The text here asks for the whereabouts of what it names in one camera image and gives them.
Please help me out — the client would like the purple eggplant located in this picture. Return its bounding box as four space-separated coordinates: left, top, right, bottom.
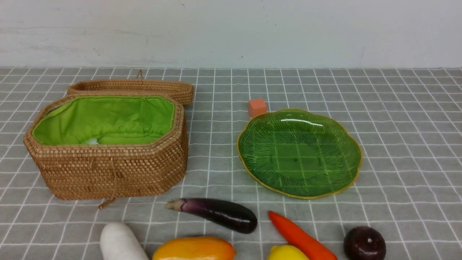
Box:
166 198 258 234

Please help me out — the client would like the orange yellow mango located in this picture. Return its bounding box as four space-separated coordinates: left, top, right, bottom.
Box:
152 236 236 260

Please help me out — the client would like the yellow lemon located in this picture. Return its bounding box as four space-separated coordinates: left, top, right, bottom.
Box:
267 244 309 260

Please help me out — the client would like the white radish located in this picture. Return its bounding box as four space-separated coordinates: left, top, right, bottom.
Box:
100 222 149 260

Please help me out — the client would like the dark purple plum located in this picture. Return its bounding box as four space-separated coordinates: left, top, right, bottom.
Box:
343 226 387 260

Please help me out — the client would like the small orange cube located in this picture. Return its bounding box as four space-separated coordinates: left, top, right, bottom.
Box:
248 98 267 118

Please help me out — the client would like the woven rattan basket lid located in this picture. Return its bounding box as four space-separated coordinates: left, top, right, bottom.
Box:
66 69 194 105

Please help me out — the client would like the green glass leaf plate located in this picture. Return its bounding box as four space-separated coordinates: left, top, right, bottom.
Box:
236 109 363 200

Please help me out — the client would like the woven rattan basket green lining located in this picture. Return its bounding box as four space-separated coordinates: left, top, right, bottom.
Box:
23 94 188 209

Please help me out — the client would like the orange carrot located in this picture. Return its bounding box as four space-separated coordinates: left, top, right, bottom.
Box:
268 211 337 260

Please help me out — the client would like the grey checked tablecloth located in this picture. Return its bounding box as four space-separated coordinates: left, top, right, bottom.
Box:
0 67 462 260

